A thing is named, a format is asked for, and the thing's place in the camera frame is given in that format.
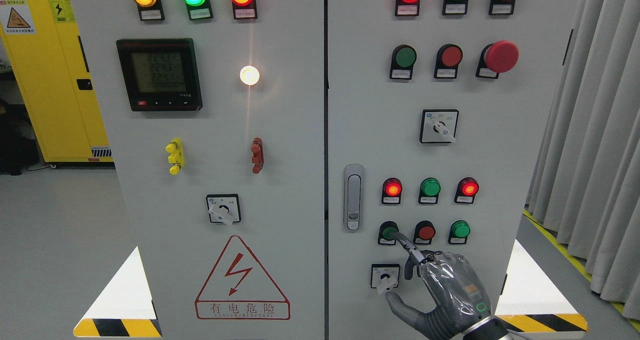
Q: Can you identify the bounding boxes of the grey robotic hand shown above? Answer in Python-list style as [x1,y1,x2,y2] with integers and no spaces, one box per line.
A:
[385,231,492,339]

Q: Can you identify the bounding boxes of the green start push button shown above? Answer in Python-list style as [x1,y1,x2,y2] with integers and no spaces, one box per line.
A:
[377,221,399,246]

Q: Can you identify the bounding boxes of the green push button lower right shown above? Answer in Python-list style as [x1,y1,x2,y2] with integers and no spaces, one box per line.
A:
[447,220,471,245]

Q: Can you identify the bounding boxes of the red stop push button lower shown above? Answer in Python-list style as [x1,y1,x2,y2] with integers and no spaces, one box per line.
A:
[413,220,436,245]

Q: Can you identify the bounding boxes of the red push button upper row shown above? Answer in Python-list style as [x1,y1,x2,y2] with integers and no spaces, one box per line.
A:
[433,44,463,79]

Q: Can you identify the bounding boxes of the red emergency stop mushroom button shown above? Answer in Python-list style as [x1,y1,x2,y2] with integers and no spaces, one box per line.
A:
[475,40,520,79]

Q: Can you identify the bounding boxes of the green push button upper row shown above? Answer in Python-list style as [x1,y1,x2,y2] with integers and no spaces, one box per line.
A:
[389,44,418,80]

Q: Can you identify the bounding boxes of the red indicator lamp lower right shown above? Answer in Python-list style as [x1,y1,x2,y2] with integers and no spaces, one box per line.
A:
[454,177,480,204]

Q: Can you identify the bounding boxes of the green indicator lamp lower middle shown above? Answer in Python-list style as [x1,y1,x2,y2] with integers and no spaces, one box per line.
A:
[418,177,442,205]

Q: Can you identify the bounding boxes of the red indicator lamp lower left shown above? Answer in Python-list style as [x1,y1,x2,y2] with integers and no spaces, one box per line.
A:
[381,177,403,205]

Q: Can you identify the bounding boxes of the grey curtain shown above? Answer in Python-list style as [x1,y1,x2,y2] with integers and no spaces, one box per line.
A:
[527,0,640,320]

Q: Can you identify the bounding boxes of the grey right cabinet door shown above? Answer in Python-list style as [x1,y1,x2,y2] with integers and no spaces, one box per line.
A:
[327,0,579,339]

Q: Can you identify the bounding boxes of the grey cabinet door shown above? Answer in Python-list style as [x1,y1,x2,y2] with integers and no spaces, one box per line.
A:
[71,0,325,339]
[327,0,579,339]

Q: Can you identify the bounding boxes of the red electric danger warning sticker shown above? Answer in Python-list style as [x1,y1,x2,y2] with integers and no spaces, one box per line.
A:
[194,235,291,321]

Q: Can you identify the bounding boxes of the red terminal connector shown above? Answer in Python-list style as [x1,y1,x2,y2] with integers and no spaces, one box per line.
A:
[250,137,265,174]

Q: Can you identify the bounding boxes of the white lit indicator lamp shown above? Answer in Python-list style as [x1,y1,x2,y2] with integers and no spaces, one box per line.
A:
[238,65,261,86]

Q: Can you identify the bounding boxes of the yellow terminal connector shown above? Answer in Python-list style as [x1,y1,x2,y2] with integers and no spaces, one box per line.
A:
[165,138,185,175]

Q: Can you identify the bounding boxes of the grey left cabinet door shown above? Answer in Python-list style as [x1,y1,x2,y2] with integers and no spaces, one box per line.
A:
[71,0,325,339]

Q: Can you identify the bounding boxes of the red indicator lamp top left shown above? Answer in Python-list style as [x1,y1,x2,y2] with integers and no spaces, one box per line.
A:
[231,0,258,19]

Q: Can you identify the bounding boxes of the black digital power meter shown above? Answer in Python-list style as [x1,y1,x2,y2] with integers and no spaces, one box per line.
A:
[116,38,202,112]

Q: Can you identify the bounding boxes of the yellow indicator lamp top left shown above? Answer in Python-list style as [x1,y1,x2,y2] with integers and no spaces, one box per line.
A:
[134,0,165,21]

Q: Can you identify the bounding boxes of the yellow safety storage cabinet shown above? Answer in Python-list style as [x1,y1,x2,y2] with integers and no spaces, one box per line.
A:
[1,0,113,164]

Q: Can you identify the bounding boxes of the lower left rotary selector switch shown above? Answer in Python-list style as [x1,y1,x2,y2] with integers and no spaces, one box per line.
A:
[370,264,400,295]

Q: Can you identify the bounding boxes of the silver door lock handle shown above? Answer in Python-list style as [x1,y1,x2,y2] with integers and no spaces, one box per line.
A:
[343,164,365,231]

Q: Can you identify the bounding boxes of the upper right rotary selector switch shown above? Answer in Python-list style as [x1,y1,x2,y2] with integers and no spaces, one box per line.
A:
[419,109,459,144]

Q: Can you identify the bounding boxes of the left door rotary selector switch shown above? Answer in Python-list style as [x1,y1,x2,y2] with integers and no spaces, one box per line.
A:
[205,194,242,225]

